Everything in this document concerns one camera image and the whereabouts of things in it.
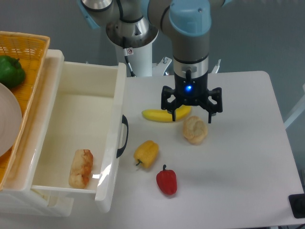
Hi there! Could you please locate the orange woven basket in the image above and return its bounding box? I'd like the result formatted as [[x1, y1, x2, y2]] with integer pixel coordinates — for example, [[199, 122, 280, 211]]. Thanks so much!
[[0, 31, 51, 191]]

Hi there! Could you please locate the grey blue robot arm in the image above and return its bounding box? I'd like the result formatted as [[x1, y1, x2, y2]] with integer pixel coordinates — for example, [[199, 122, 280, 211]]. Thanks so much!
[[78, 0, 226, 121]]

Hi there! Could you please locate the green bell pepper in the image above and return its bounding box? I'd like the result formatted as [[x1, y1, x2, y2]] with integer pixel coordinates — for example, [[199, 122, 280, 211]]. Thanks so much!
[[0, 55, 26, 89]]

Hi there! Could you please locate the red bell pepper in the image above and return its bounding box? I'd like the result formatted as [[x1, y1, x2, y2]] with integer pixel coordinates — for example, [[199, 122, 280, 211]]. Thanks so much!
[[156, 165, 177, 196]]

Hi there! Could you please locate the fried bread roll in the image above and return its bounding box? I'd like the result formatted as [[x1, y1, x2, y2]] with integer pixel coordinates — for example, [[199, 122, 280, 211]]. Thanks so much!
[[69, 149, 93, 189]]

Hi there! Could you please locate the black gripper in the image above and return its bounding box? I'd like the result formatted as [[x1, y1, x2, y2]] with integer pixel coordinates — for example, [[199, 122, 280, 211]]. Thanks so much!
[[161, 73, 223, 124]]

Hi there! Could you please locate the white plate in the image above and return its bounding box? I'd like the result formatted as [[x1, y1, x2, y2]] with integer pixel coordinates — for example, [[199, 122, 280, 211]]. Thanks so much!
[[0, 84, 22, 156]]

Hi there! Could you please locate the yellow bell pepper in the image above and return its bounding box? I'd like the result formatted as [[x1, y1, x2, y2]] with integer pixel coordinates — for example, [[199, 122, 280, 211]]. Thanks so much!
[[133, 140, 159, 168]]

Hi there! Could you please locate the black device at table edge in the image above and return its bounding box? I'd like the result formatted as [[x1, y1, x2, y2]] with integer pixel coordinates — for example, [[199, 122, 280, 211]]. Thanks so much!
[[288, 193, 305, 219]]

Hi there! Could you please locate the white top drawer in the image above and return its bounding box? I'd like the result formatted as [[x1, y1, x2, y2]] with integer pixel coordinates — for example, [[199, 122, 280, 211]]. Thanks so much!
[[31, 62, 128, 217]]

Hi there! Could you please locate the yellow banana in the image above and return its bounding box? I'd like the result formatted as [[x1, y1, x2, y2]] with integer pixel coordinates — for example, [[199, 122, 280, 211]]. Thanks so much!
[[142, 105, 192, 123]]

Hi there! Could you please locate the white drawer cabinet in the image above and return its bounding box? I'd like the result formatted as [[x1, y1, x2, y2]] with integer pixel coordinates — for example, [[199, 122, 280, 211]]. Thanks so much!
[[0, 50, 74, 217]]

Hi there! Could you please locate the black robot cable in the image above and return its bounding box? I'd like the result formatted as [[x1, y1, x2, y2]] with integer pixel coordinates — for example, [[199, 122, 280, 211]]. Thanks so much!
[[122, 36, 137, 77]]

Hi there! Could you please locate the round bread bun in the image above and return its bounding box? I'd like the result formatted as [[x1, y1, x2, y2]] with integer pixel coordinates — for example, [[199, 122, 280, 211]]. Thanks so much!
[[183, 116, 208, 145]]

